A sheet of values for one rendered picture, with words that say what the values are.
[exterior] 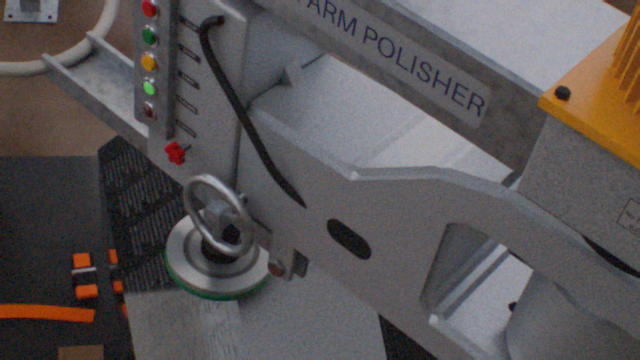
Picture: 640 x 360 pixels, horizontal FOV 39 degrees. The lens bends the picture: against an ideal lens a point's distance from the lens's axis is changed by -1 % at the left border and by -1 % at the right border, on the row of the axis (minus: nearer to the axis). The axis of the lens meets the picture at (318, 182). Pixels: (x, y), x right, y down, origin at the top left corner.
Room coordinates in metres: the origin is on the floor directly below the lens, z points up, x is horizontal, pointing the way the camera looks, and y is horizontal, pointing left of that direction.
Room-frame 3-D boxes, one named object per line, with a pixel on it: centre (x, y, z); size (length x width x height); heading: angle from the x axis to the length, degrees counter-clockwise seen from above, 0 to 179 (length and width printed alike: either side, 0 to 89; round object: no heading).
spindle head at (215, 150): (1.09, 0.09, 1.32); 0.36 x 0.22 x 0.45; 57
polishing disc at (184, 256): (1.14, 0.16, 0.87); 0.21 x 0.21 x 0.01
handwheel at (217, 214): (0.97, 0.12, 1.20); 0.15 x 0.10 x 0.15; 57
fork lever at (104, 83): (1.19, 0.25, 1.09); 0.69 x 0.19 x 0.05; 57
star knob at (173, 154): (1.03, 0.23, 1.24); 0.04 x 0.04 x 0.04; 57
